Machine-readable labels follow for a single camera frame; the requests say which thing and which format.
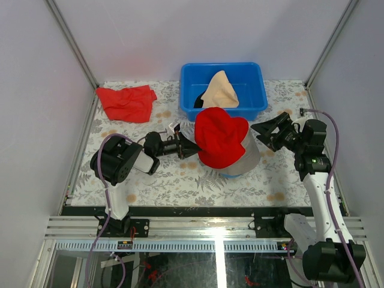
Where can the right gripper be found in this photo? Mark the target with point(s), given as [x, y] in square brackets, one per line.
[267, 127]

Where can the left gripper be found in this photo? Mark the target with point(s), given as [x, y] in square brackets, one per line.
[191, 147]

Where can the grey hat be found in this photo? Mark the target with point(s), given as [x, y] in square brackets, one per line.
[248, 161]

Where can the red hat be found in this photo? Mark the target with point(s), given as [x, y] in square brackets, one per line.
[219, 137]

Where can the blue bucket hat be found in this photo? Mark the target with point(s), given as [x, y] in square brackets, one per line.
[230, 176]

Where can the blue plastic bin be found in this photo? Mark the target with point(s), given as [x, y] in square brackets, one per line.
[235, 87]

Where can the beige bucket hat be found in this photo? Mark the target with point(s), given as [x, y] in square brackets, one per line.
[220, 93]

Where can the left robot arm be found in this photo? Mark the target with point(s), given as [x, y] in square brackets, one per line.
[113, 162]

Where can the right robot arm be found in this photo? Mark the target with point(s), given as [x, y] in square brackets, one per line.
[329, 253]

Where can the floral table mat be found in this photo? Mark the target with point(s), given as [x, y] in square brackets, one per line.
[273, 182]

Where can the red cloth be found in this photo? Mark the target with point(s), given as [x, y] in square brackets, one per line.
[133, 105]

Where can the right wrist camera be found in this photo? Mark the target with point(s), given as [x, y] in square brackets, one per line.
[299, 124]

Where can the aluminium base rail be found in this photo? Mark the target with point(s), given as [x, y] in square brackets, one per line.
[165, 228]

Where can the right aluminium frame post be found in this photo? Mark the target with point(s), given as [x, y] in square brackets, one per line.
[342, 22]

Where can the aluminium frame post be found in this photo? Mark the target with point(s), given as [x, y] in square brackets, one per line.
[342, 22]
[68, 35]

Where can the left aluminium frame post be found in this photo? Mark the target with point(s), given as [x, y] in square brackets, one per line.
[68, 35]

